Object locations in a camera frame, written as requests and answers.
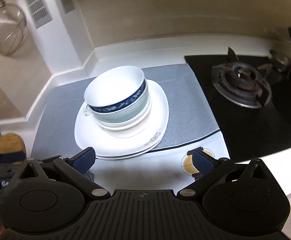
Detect large white square flower plate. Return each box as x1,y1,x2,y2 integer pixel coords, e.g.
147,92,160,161
74,80,169,159

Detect cream bowls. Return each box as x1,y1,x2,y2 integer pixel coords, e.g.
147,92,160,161
92,98,151,131

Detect turquoise glazed ceramic bowl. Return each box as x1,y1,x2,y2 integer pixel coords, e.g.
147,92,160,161
87,82,151,129

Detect white bowl blue pattern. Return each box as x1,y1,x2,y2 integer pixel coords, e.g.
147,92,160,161
84,66,146,114

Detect white oval flower plate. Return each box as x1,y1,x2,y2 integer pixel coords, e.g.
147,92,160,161
96,132,164,160

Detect wooden cutting board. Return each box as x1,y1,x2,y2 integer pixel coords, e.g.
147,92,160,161
0,133,26,163

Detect grey countertop mat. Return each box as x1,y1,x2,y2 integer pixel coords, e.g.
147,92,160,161
31,64,220,159

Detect black gas stove top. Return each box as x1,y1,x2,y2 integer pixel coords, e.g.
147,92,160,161
185,55,291,162

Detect gas burner with grate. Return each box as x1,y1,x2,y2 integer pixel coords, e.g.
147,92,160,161
211,48,272,109

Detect metal pot on stove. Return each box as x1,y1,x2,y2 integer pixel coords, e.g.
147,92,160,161
270,49,291,73

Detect metal wire mesh strainer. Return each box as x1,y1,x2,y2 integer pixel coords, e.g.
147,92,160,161
0,2,26,55

